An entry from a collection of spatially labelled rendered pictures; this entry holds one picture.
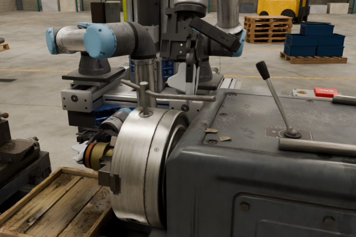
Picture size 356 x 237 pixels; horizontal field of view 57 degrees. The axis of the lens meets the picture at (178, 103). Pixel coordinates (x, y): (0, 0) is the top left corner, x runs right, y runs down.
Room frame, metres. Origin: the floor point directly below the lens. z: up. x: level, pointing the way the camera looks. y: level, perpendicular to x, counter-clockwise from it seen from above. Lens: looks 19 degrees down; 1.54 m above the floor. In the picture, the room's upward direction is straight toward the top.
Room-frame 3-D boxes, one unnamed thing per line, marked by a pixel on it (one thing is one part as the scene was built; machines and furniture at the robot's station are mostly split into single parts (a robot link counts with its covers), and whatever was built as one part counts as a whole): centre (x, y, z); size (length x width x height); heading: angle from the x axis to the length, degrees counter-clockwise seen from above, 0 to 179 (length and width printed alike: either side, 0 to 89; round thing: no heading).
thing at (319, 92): (0.90, -0.42, 1.26); 0.06 x 0.06 x 0.02; 74
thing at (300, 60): (7.40, -3.02, 0.39); 1.20 x 0.80 x 0.79; 92
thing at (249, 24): (10.13, -2.66, 0.36); 1.26 x 0.86 x 0.73; 95
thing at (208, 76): (1.43, -0.08, 1.21); 0.15 x 0.15 x 0.10
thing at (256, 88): (0.94, -0.26, 1.24); 0.09 x 0.08 x 0.03; 74
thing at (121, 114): (1.13, 0.21, 1.08); 0.11 x 0.08 x 0.09; 164
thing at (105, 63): (1.56, 0.40, 1.21); 0.15 x 0.15 x 0.10
